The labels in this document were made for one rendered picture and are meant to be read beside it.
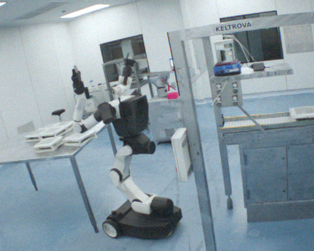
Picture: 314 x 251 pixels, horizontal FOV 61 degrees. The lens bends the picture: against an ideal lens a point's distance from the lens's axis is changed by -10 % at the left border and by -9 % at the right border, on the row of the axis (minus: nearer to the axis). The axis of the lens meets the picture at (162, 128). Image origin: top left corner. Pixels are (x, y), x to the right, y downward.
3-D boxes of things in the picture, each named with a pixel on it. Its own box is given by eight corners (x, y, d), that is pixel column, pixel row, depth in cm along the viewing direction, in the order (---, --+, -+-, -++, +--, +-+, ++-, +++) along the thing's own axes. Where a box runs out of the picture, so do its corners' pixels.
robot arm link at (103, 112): (103, 125, 233) (116, 117, 228) (96, 125, 226) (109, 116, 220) (98, 112, 236) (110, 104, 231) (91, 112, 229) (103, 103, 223)
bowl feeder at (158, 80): (149, 100, 498) (145, 78, 487) (157, 95, 530) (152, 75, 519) (177, 97, 480) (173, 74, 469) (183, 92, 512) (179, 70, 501)
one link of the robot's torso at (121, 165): (128, 177, 285) (146, 144, 259) (117, 186, 271) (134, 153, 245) (116, 167, 288) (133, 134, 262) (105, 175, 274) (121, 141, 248)
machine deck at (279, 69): (210, 83, 216) (209, 78, 214) (216, 75, 249) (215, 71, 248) (293, 74, 194) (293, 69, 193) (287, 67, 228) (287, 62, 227)
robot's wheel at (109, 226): (120, 238, 274) (122, 225, 265) (117, 241, 270) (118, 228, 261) (104, 229, 282) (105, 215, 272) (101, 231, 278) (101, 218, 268)
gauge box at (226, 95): (214, 108, 221) (210, 82, 215) (216, 104, 230) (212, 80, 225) (243, 105, 213) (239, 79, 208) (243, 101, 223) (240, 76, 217)
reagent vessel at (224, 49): (215, 64, 216) (211, 39, 211) (218, 61, 230) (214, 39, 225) (235, 61, 211) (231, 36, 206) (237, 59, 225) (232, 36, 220)
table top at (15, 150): (-34, 168, 290) (-34, 165, 289) (18, 136, 393) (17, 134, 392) (73, 157, 258) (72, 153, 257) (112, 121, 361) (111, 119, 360)
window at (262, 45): (227, 65, 696) (219, 18, 663) (227, 65, 697) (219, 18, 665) (283, 58, 645) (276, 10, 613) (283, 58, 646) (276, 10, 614)
